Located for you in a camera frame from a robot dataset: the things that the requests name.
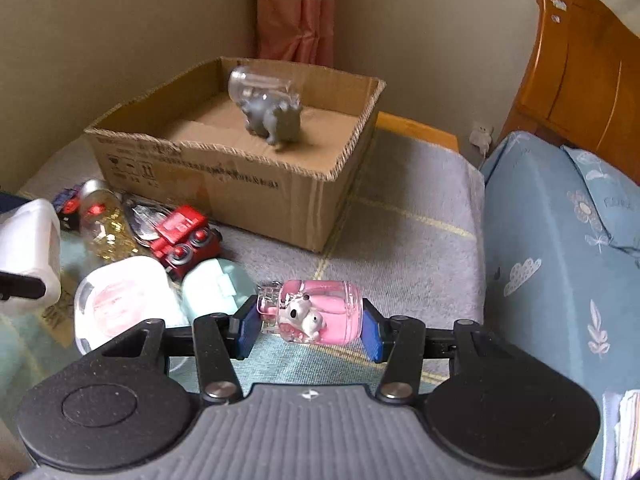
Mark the cardboard box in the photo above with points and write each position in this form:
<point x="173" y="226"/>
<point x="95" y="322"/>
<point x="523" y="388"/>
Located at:
<point x="225" y="195"/>

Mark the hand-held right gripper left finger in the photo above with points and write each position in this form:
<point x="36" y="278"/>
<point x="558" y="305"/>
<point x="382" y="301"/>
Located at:
<point x="245" y="327"/>

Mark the pink curtain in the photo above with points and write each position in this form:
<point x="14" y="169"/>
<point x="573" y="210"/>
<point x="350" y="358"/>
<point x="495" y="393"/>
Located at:
<point x="295" y="15"/>

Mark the blue floral pillow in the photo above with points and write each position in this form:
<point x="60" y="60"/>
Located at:
<point x="610" y="200"/>

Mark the white wall charger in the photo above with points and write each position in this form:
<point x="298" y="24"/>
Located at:
<point x="481" y="136"/>

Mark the white round case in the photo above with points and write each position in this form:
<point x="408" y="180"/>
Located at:
<point x="120" y="300"/>

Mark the mint green box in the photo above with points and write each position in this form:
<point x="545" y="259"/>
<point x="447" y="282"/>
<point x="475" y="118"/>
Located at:
<point x="210" y="285"/>

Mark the blue floral bed sheet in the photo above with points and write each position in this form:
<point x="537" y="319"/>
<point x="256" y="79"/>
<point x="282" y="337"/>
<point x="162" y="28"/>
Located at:
<point x="540" y="260"/>

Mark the blue toy train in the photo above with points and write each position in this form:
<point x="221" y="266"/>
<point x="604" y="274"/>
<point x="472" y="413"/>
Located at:
<point x="67" y="201"/>

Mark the red toy train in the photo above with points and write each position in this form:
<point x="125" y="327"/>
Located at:
<point x="180" y="225"/>

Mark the grey animal figure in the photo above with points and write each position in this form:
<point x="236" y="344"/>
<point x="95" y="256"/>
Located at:
<point x="280" y="125"/>

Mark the clear glass jar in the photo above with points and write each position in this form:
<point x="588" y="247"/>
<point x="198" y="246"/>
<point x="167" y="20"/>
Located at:
<point x="255" y="84"/>

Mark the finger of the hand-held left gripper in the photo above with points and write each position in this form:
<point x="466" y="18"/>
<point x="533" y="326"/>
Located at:
<point x="20" y="287"/>

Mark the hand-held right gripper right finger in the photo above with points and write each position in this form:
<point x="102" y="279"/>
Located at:
<point x="372" y="335"/>

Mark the wooden headboard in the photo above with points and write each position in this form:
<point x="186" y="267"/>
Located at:
<point x="585" y="75"/>

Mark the glass bottle with gold flakes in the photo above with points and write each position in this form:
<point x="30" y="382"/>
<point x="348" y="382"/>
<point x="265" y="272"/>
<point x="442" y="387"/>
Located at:
<point x="100" y="220"/>

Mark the pink jar with dog figure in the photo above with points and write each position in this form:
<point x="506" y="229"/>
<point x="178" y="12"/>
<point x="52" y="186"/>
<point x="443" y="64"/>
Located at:
<point x="340" y="310"/>

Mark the clear correction tape dispenser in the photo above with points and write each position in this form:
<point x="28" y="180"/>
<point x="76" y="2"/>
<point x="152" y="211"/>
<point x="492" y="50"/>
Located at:
<point x="142" y="220"/>

